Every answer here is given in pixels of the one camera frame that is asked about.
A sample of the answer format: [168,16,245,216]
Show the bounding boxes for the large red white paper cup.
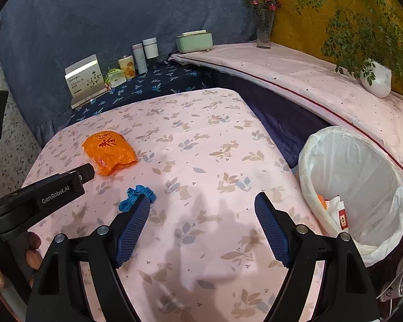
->
[329,206,351,232]

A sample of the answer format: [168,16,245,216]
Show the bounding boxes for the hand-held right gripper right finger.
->
[254,192,380,322]

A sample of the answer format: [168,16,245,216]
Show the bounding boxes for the white pink bottle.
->
[132,43,148,74]

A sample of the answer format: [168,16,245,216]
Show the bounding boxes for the pink rabbit print sheet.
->
[20,88,326,322]

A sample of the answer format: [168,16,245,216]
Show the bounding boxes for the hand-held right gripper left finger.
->
[26,194,151,322]

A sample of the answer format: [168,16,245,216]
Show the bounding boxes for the pink shelf cloth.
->
[168,42,403,188]

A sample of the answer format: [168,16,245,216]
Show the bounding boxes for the pale green packet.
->
[106,68,125,88]

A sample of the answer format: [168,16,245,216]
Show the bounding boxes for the glass vase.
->
[255,8,275,49]

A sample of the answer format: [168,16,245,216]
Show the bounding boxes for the white tumbler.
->
[142,38,160,68]

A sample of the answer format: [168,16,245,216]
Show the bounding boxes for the white tissue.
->
[326,197,345,215]

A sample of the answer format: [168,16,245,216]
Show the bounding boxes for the white gold cardboard box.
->
[64,54,110,108]

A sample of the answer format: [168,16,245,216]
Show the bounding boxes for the yellow patterned cloth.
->
[270,0,403,101]

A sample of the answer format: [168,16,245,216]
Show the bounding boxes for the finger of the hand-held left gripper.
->
[76,162,95,184]

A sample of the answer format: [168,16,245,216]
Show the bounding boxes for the trash bin with white liner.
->
[298,126,403,267]

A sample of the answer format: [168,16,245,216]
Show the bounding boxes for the green tissue box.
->
[175,30,213,53]

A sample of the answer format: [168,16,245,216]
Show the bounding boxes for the blue blanket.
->
[0,0,276,141]

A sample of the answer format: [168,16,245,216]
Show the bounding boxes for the navy printed cloth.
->
[67,61,215,125]

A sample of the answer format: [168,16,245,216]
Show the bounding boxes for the dark purple cloth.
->
[201,70,333,168]

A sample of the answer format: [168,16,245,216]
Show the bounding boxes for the blue ribbon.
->
[118,184,156,212]

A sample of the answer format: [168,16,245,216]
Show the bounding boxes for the pink flowers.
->
[242,0,283,12]

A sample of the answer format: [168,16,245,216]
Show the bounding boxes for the green plant in white pot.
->
[296,0,403,98]

